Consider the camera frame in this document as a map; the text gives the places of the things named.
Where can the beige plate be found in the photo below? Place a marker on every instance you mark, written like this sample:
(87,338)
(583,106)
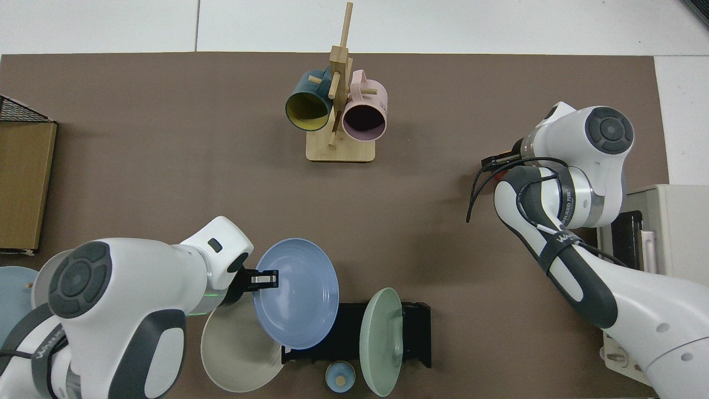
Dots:
(238,354)

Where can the black dish rack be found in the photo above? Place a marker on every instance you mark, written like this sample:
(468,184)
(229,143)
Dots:
(343,332)

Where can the pale green plate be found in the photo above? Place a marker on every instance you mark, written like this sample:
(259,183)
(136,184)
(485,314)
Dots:
(379,343)

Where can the white grey plate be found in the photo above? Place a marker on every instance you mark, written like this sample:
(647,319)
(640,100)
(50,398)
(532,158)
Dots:
(37,288)

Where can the light blue plate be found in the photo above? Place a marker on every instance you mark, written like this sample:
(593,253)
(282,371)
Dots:
(11,299)

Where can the brown table cloth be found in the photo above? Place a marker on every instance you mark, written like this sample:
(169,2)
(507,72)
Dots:
(221,166)

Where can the small blue round thing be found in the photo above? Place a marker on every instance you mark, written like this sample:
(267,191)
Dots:
(339,378)

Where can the pink cup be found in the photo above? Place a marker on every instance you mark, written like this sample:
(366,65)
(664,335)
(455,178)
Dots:
(363,119)

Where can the wooden cup stand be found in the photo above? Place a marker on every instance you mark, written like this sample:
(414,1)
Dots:
(340,149)

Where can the dark teal cup yellow inside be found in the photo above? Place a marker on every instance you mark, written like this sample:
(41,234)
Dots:
(307,111)

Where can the pale toaster oven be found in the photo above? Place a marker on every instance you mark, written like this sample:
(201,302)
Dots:
(681,233)

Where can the dark grey corner object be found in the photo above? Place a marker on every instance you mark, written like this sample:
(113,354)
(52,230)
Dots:
(699,10)

